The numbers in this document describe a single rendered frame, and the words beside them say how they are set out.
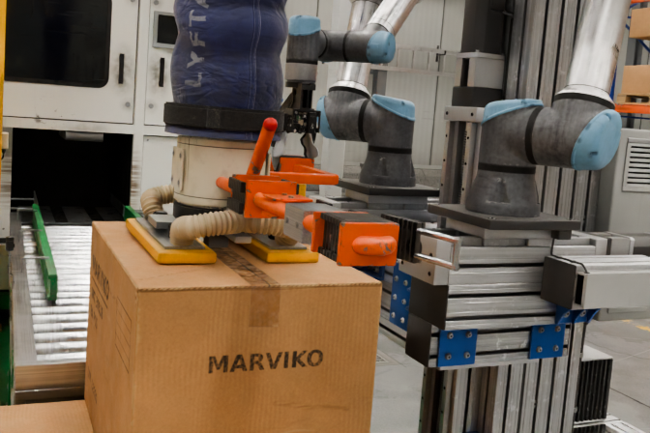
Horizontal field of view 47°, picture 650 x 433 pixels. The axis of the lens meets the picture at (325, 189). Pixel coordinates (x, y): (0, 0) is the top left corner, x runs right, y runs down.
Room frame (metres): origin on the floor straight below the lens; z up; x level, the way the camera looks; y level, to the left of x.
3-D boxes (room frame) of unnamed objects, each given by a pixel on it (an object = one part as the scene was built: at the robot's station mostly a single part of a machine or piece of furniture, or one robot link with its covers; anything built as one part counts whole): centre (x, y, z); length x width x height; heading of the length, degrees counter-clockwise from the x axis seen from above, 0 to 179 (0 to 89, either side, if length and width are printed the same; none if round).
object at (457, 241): (0.96, -0.07, 1.07); 0.31 x 0.03 x 0.05; 37
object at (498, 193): (1.55, -0.37, 1.09); 0.15 x 0.15 x 0.10
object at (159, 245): (1.39, 0.29, 0.97); 0.34 x 0.10 x 0.05; 24
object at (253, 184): (1.20, 0.10, 1.07); 0.10 x 0.08 x 0.06; 114
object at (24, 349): (2.70, 1.10, 0.50); 2.31 x 0.05 x 0.19; 23
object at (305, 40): (1.79, 0.08, 1.38); 0.09 x 0.08 x 0.11; 156
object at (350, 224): (0.88, -0.04, 1.07); 0.08 x 0.07 x 0.05; 24
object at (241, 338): (1.42, 0.20, 0.74); 0.60 x 0.40 x 0.40; 24
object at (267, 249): (1.47, 0.12, 0.97); 0.34 x 0.10 x 0.05; 24
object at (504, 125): (1.54, -0.37, 1.20); 0.13 x 0.12 x 0.14; 50
